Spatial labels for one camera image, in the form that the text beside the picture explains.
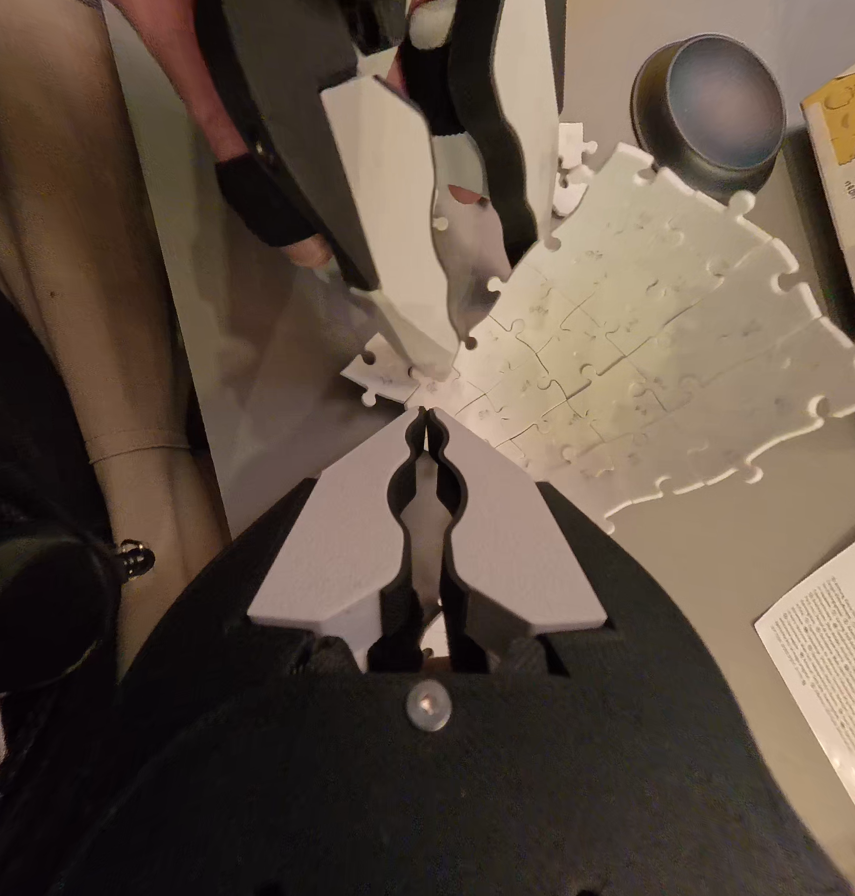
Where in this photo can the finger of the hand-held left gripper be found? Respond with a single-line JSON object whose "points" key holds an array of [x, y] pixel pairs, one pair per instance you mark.
{"points": [[385, 175], [532, 105]]}

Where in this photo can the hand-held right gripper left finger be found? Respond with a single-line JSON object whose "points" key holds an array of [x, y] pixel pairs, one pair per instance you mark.
{"points": [[322, 553]]}

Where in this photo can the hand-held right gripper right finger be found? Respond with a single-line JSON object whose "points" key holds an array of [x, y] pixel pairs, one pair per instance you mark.
{"points": [[525, 553]]}

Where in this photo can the white puzzle piece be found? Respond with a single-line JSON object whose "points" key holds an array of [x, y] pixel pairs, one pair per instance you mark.
{"points": [[438, 381], [420, 553], [382, 371], [574, 147]]}

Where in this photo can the partly built white puzzle ball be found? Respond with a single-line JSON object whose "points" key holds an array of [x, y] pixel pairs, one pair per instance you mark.
{"points": [[644, 336]]}

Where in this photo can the colourful printed puzzle box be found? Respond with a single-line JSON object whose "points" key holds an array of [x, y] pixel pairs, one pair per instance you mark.
{"points": [[847, 175]]}

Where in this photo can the person's left hand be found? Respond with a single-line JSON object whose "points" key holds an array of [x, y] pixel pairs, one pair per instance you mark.
{"points": [[182, 56]]}

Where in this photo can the black round cup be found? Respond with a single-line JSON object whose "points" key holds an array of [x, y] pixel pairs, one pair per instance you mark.
{"points": [[714, 119]]}

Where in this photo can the metal badge clip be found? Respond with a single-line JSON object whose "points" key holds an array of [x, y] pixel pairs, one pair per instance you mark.
{"points": [[135, 560]]}

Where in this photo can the beige trousers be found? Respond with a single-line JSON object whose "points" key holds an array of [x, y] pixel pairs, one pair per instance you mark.
{"points": [[84, 280]]}

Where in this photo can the black round badge reel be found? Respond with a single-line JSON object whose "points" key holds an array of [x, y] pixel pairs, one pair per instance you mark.
{"points": [[42, 609]]}

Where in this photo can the white printed instruction leaflet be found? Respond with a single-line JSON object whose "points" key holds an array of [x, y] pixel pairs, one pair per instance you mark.
{"points": [[819, 665]]}

